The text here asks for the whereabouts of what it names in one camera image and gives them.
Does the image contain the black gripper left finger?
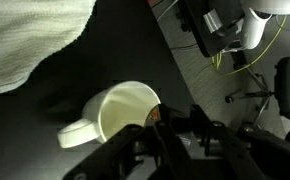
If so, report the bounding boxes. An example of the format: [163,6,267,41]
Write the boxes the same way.
[63,103,199,180]

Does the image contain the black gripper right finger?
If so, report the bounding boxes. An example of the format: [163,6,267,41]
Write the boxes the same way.
[189,103,290,180]

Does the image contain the white towel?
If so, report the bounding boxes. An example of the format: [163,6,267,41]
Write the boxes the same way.
[0,0,98,99]

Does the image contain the white mug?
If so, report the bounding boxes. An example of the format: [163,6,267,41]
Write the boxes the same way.
[56,80,162,149]

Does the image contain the white VR controller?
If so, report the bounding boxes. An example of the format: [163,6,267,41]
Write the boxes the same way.
[239,7,273,50]

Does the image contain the white VR headset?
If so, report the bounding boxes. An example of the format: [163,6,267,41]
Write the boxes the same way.
[239,0,290,16]

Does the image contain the yellow-green cable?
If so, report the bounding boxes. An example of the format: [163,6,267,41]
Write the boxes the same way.
[210,14,288,77]

